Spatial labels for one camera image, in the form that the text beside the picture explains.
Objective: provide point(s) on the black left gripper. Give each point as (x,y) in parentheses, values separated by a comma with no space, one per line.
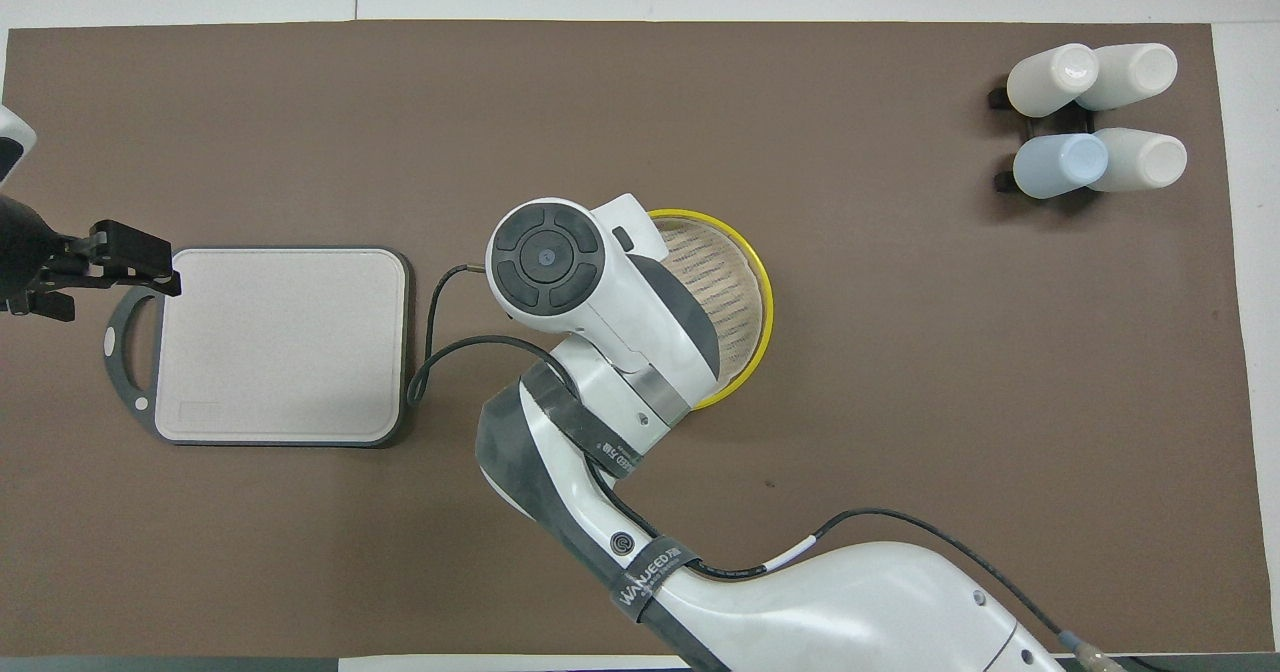
(30,252)

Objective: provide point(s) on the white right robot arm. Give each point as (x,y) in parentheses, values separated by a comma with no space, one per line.
(650,352)

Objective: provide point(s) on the white grey-rimmed cutting board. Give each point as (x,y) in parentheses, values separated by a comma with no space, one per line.
(280,352)

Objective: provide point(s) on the brown table mat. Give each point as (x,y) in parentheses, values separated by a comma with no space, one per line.
(900,352)

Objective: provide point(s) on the light blue plastic cup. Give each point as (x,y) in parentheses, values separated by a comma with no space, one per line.
(1058,165)

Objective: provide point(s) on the white plastic cup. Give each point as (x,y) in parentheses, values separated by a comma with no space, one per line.
(1050,80)
(1135,74)
(1145,159)

